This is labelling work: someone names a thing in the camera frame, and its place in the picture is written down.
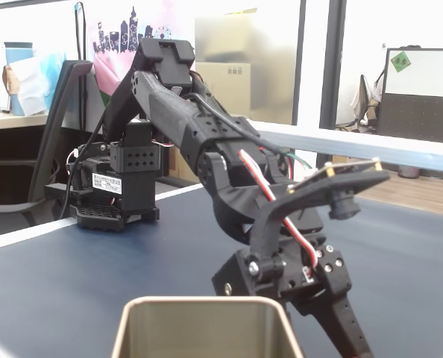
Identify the dark desk chair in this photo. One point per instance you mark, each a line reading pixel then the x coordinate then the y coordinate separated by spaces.
pixel 368 119

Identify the white crumpled paper bag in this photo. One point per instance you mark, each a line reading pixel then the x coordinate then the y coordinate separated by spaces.
pixel 29 85

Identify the pink waste bin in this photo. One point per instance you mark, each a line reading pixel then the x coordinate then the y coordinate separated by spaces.
pixel 408 171

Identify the wooden desk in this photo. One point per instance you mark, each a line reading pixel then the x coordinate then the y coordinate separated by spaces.
pixel 9 121

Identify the light blue tissue pack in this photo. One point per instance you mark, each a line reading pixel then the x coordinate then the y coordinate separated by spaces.
pixel 51 63

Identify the dark office partition board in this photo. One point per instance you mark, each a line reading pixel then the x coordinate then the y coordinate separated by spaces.
pixel 415 115

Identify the open cardboard box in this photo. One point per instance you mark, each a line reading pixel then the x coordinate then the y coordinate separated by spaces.
pixel 225 37

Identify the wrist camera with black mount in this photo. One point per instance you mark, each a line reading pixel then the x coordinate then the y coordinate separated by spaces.
pixel 337 182

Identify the large closed cardboard box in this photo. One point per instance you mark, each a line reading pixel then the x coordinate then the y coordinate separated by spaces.
pixel 229 89

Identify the rectangular metal tin container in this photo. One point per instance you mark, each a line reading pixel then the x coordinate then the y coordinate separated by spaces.
pixel 206 332

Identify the aluminium frame rail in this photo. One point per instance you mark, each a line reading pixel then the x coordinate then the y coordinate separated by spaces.
pixel 393 147

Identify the black office chair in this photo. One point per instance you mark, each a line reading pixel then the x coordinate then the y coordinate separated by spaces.
pixel 53 130

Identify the white garment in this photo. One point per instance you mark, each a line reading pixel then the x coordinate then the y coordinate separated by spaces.
pixel 367 97

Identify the pink skyline print bag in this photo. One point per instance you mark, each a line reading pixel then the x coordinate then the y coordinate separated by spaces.
pixel 106 71

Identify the blue tumbler cup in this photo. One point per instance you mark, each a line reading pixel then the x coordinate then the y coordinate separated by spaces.
pixel 16 50

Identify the green square note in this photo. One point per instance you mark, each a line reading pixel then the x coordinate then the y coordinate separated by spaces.
pixel 400 62

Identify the cardboard box with characters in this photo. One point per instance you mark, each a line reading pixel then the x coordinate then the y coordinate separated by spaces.
pixel 180 168

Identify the person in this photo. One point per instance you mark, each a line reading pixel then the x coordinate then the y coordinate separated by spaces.
pixel 410 46

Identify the black partition post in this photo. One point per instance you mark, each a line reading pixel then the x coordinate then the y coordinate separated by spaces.
pixel 329 74

